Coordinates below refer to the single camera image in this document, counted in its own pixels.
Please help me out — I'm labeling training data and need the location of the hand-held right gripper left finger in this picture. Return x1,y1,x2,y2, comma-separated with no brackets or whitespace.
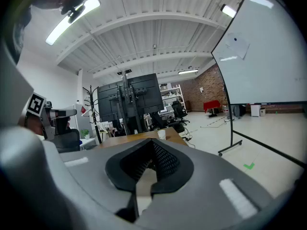
44,138,154,221

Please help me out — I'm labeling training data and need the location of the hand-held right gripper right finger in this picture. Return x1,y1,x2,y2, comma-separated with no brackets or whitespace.
134,138,275,230

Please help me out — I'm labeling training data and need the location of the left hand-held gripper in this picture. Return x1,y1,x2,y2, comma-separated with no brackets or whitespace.
25,92,77,141

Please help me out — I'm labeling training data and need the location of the wooden clothes hanger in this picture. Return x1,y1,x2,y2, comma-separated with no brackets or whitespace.
81,104,100,117

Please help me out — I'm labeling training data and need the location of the black coat rack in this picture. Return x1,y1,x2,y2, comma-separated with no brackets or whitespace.
83,85,103,145

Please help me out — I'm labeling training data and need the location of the black headrest office chair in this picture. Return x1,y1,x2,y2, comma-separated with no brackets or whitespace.
55,127,81,153

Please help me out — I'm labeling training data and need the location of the black tagged office chair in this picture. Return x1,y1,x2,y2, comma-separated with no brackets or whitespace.
150,111,185,134

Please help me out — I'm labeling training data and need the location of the red cloth table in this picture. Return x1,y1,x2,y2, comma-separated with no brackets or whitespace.
203,100,221,118

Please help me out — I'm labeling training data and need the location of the long ceiling light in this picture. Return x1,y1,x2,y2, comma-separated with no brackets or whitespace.
45,0,101,46

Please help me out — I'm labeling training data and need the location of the white waste bin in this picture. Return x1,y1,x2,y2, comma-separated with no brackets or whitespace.
250,104,261,117

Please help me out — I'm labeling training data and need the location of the white storage shelf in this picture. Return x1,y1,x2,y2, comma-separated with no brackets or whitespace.
160,84,187,113

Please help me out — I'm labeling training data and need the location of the whiteboard on wheeled stand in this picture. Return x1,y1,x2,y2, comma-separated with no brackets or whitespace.
211,0,307,167

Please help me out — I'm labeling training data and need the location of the paper sheet on whiteboard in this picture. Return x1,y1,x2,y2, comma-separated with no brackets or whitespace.
224,32,250,60

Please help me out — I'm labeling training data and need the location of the small ceiling light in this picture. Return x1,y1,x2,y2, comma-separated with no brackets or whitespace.
220,3,237,18

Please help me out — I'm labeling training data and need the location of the head-worn camera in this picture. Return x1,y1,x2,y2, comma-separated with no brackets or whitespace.
60,3,86,24

